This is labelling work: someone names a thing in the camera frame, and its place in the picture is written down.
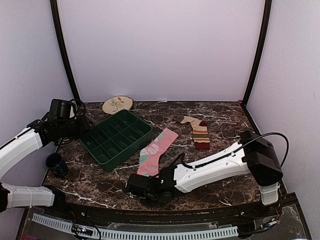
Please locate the pink sock with green patches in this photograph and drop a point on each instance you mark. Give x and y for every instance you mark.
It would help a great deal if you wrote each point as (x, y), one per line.
(150, 155)

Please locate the black left frame post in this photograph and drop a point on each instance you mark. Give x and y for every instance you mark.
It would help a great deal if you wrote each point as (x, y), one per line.
(63, 49)

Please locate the round embroidered plate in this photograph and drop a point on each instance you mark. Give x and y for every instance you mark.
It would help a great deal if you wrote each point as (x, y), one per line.
(117, 103)

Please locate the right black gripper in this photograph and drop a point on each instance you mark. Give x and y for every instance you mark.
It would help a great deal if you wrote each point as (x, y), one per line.
(155, 202)

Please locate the dark blue cup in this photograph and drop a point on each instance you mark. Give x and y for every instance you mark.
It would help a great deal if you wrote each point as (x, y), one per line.
(57, 165)

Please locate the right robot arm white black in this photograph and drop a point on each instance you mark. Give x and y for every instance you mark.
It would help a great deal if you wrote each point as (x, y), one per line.
(253, 154)

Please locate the black right frame post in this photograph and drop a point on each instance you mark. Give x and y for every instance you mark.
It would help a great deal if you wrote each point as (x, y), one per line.
(259, 50)

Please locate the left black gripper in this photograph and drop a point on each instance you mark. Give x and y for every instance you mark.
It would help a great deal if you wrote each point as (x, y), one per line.
(85, 128)

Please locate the small green circuit board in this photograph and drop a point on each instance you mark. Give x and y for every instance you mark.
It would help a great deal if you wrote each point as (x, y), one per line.
(81, 230)

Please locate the black frame post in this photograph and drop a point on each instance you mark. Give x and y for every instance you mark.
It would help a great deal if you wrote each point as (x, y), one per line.
(63, 49)
(259, 50)

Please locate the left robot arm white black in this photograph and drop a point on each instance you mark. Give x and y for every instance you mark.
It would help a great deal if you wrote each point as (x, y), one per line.
(66, 120)

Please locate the green plastic divider tray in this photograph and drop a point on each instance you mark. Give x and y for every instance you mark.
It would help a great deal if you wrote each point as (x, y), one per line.
(116, 139)

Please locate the striped beige brown sock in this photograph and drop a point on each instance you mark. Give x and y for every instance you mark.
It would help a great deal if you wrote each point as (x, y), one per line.
(200, 133)

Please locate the black front table rail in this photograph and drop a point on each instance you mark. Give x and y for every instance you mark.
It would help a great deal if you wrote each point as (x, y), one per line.
(238, 214)

